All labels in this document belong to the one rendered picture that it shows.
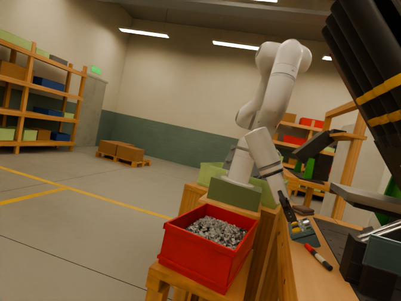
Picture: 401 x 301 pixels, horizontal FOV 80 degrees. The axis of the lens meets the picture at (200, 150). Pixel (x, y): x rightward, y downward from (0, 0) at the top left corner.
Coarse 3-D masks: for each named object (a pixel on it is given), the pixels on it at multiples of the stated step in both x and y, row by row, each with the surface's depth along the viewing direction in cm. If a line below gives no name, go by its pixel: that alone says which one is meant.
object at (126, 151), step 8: (104, 144) 621; (112, 144) 612; (120, 144) 631; (128, 144) 673; (96, 152) 626; (104, 152) 620; (112, 152) 612; (120, 152) 604; (128, 152) 598; (136, 152) 592; (112, 160) 614; (120, 160) 646; (128, 160) 598; (136, 160) 599; (144, 160) 646
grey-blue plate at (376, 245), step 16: (368, 240) 57; (384, 240) 55; (368, 256) 56; (384, 256) 55; (400, 256) 54; (368, 272) 56; (384, 272) 55; (400, 272) 54; (368, 288) 56; (384, 288) 55
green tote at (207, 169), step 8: (200, 168) 186; (208, 168) 183; (216, 168) 180; (200, 176) 186; (208, 176) 183; (200, 184) 186; (208, 184) 183; (256, 184) 167; (264, 184) 164; (264, 192) 164; (264, 200) 164; (272, 200) 161; (272, 208) 161
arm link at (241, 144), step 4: (256, 112) 129; (256, 116) 128; (256, 120) 128; (252, 124) 129; (252, 128) 131; (240, 140) 132; (244, 140) 130; (240, 144) 131; (244, 144) 129; (240, 148) 130; (244, 148) 129; (248, 148) 129
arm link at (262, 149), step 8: (264, 128) 83; (248, 136) 83; (256, 136) 82; (264, 136) 82; (248, 144) 85; (256, 144) 82; (264, 144) 81; (272, 144) 82; (256, 152) 82; (264, 152) 81; (272, 152) 81; (256, 160) 83; (264, 160) 81; (272, 160) 81
